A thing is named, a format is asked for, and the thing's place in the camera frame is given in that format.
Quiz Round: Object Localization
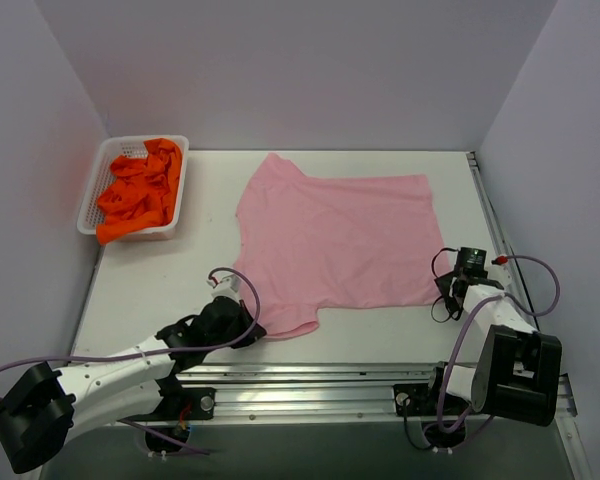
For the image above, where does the aluminium mounting rail frame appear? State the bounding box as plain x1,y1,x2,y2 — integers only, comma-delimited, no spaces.
34,151,579,429

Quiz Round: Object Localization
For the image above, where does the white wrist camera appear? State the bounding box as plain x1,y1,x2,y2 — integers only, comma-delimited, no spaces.
207,274,241,303
486,255,513,289

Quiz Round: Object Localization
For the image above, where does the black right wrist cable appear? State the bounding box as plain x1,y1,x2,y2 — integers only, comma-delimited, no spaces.
429,247,466,324

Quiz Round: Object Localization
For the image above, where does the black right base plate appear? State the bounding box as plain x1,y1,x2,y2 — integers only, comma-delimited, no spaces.
392,383,469,417

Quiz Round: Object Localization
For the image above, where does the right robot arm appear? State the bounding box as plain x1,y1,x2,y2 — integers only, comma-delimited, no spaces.
423,247,562,434

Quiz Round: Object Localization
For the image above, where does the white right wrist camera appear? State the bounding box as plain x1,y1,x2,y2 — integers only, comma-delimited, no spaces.
486,255,513,289

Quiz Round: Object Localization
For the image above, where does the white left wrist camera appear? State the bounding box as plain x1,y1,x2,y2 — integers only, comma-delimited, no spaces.
207,274,241,303

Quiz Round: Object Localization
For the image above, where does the pink t-shirt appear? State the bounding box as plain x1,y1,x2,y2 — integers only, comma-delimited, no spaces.
234,153,444,339

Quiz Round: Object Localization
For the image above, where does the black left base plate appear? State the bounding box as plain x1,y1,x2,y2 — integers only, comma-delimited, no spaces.
130,386,216,422

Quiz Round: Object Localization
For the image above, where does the white plastic basket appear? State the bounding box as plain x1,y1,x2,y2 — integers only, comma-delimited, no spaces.
77,135,189,245

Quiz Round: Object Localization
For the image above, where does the orange t-shirt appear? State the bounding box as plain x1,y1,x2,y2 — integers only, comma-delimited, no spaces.
96,138,183,245

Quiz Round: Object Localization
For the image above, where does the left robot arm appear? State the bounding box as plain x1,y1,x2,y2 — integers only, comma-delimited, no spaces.
0,296,266,474

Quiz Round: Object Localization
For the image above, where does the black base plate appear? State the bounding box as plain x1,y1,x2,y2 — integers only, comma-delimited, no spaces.
392,383,469,417
130,386,216,422

